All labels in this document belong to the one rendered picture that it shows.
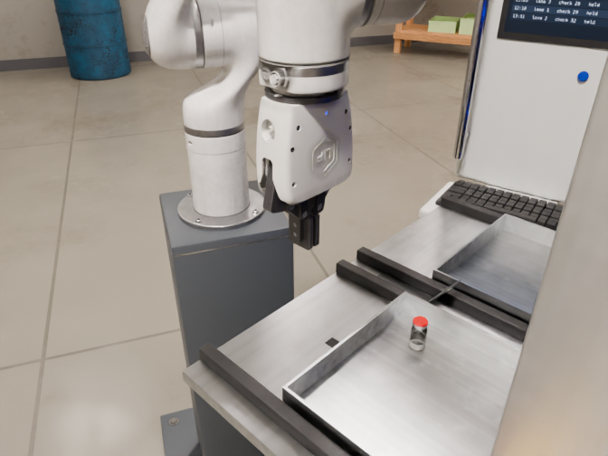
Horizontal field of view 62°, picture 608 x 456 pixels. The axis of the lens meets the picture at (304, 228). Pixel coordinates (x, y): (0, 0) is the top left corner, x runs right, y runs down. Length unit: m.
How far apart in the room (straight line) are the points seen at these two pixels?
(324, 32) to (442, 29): 6.50
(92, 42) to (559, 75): 5.14
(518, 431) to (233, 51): 0.79
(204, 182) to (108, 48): 4.99
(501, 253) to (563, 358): 0.70
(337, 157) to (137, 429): 1.45
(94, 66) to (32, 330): 4.05
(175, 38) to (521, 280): 0.71
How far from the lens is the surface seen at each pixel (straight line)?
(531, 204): 1.31
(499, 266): 0.95
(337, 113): 0.50
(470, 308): 0.82
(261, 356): 0.73
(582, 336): 0.28
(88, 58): 6.00
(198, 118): 0.99
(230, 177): 1.04
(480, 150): 1.41
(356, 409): 0.66
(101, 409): 1.93
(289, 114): 0.46
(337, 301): 0.81
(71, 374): 2.09
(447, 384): 0.71
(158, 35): 0.94
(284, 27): 0.45
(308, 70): 0.45
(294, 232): 0.55
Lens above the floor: 1.39
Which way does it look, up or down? 30 degrees down
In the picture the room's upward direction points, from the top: straight up
